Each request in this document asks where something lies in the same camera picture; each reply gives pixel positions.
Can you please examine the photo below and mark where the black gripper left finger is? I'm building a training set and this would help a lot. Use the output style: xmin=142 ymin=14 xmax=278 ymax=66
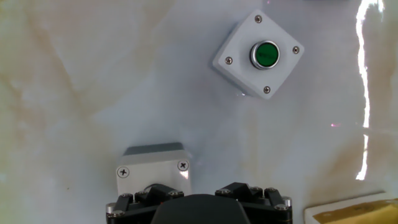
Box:
xmin=105 ymin=184 xmax=186 ymax=224

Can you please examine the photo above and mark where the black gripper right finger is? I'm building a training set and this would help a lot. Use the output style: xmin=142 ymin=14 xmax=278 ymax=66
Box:
xmin=214 ymin=182 xmax=294 ymax=224

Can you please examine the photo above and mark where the white box red button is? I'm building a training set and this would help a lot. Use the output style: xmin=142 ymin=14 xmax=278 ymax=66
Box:
xmin=116 ymin=142 xmax=193 ymax=197

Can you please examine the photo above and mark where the white box green button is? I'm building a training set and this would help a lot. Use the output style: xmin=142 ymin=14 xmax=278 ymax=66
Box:
xmin=212 ymin=8 xmax=305 ymax=100

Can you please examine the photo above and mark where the gold tissue box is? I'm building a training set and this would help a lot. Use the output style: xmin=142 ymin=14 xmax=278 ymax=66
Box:
xmin=303 ymin=191 xmax=398 ymax=224

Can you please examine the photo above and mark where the glossy marble pattern sheet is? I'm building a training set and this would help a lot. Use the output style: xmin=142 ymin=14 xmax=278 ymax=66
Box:
xmin=0 ymin=0 xmax=398 ymax=224

